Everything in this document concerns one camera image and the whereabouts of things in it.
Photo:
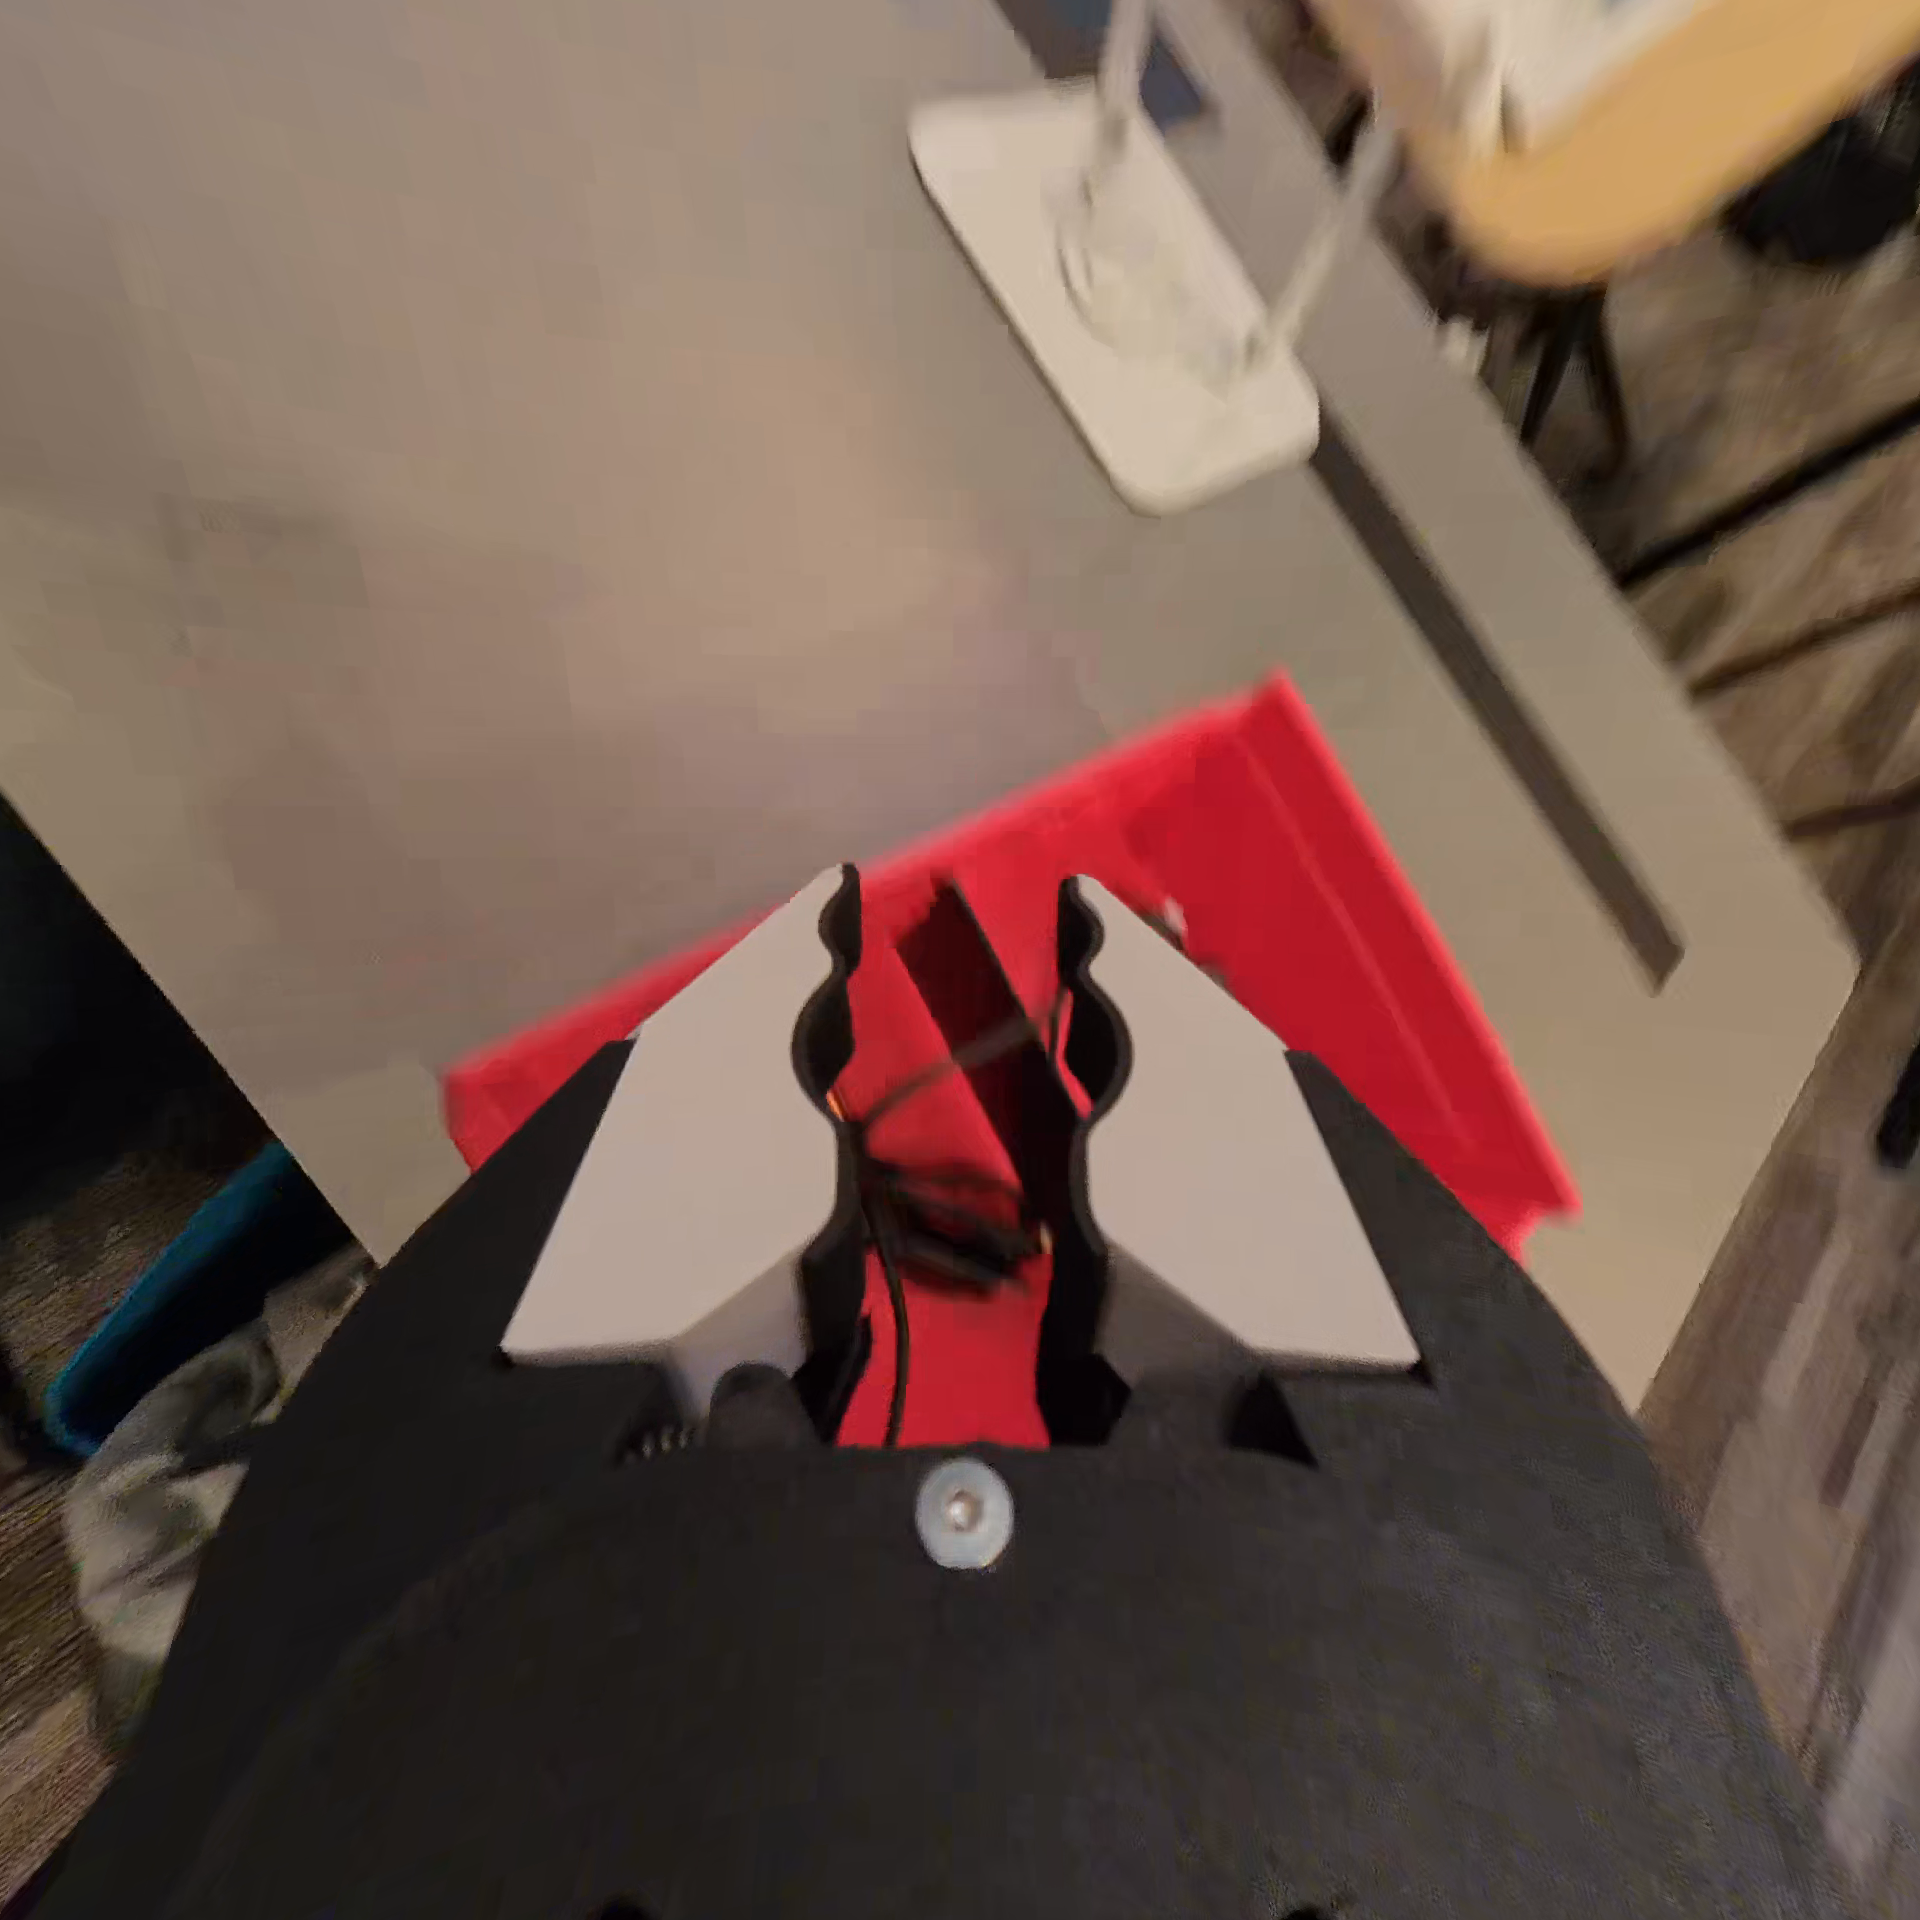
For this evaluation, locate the light wooden board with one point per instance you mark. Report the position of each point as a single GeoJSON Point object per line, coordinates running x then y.
{"type": "Point", "coordinates": [1649, 166]}

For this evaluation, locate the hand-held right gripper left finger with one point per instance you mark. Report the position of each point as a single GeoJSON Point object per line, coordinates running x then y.
{"type": "Point", "coordinates": [675, 1199]}

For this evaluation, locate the red plastic bin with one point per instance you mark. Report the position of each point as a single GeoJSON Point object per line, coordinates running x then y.
{"type": "Point", "coordinates": [1276, 933]}

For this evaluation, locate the teal blue bag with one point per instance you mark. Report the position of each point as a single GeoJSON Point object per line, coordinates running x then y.
{"type": "Point", "coordinates": [166, 1321]}

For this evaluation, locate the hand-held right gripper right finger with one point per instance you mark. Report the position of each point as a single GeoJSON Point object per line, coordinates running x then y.
{"type": "Point", "coordinates": [1245, 1199]}

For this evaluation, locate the person's grey shirt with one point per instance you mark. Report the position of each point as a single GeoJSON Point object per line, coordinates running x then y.
{"type": "Point", "coordinates": [166, 1515]}

